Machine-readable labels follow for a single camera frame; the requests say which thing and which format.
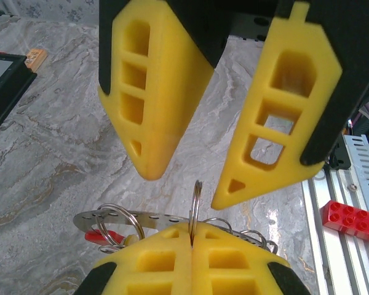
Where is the black and grey chessboard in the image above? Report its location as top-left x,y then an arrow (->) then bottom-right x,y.
0,50 -> 38,143

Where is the aluminium mounting rail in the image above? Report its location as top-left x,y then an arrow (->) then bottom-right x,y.
300,144 -> 369,295

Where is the small orange wooden block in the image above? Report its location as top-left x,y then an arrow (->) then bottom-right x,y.
24,48 -> 49,68

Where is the silver split ring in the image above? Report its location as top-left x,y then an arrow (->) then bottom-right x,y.
239,229 -> 279,255
95,204 -> 146,254
189,180 -> 203,248
202,216 -> 235,235

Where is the blue-grey slotted cable duct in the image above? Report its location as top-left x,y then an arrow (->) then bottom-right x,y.
342,134 -> 369,218

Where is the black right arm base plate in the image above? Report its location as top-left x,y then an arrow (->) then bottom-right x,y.
325,143 -> 352,170

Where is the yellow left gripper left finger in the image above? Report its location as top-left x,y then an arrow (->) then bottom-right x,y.
75,222 -> 194,295

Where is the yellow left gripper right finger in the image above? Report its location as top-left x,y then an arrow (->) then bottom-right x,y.
191,222 -> 311,295

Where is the perforated metal key band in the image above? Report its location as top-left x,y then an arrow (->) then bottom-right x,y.
73,208 -> 279,256

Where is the red toy building brick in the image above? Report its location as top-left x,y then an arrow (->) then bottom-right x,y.
319,200 -> 369,243

